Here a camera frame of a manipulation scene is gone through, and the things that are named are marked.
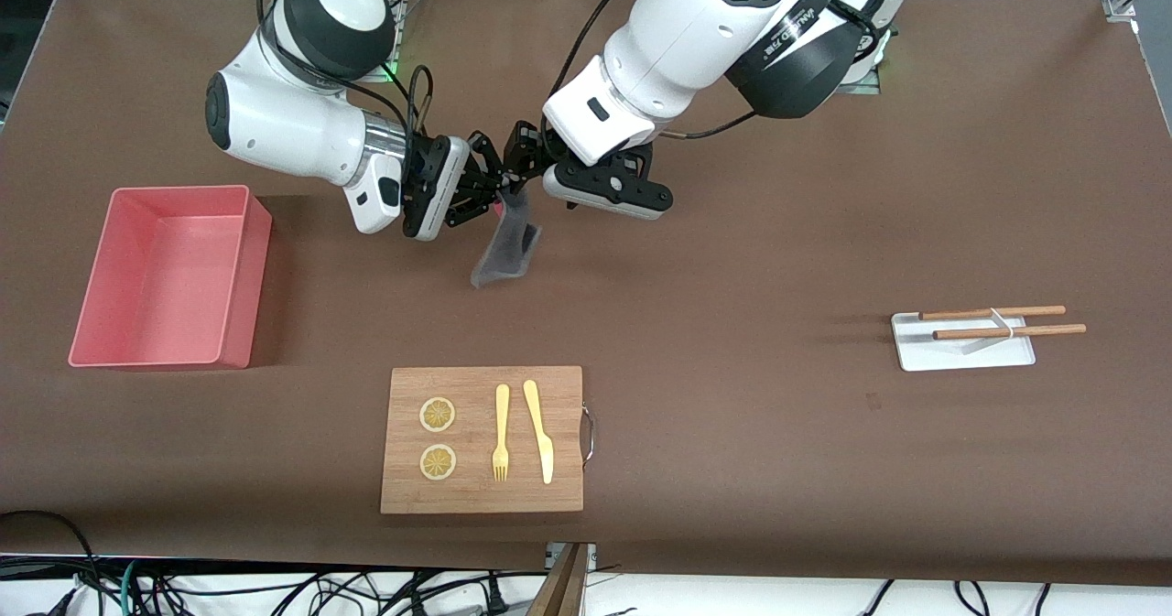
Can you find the wooden cutting board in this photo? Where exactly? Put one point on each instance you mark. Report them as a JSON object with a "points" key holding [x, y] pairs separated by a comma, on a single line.
{"points": [[476, 492]]}

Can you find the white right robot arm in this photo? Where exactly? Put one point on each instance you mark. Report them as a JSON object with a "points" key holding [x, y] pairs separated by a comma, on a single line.
{"points": [[275, 122]]}

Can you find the brown wooden plank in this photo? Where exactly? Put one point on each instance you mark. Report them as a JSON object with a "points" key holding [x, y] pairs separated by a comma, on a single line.
{"points": [[563, 588]]}

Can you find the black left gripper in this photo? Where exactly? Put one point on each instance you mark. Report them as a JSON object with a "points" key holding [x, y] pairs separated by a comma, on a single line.
{"points": [[526, 147]]}

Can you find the white rack base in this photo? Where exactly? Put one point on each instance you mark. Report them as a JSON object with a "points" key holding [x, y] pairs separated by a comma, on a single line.
{"points": [[916, 352]]}

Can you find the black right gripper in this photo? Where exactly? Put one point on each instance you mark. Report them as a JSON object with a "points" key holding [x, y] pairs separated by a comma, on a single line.
{"points": [[428, 183]]}

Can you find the yellow plastic fork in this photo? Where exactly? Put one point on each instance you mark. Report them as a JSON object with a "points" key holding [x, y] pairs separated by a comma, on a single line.
{"points": [[502, 415]]}

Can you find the black power plug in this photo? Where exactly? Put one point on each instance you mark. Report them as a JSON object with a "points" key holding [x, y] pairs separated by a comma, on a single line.
{"points": [[495, 599]]}

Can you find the small metal bracket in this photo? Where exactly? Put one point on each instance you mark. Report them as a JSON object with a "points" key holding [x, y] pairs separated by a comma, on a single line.
{"points": [[591, 556]]}

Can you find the pink plastic bin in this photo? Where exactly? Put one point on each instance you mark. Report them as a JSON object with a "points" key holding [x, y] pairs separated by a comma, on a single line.
{"points": [[165, 277]]}

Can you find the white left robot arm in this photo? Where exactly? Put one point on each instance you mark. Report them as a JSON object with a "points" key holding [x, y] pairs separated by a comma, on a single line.
{"points": [[687, 30]]}

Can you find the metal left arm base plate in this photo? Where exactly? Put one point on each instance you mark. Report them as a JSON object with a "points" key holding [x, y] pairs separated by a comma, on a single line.
{"points": [[865, 89]]}

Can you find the dark grey cloth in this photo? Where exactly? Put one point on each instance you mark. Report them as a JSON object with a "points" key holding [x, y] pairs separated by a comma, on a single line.
{"points": [[508, 250]]}

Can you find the yellow plastic knife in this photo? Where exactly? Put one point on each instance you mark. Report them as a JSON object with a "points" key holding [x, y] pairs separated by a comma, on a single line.
{"points": [[540, 433]]}

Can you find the lemon slice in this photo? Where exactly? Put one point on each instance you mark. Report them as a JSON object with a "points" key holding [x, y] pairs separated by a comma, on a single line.
{"points": [[438, 415], [438, 462]]}

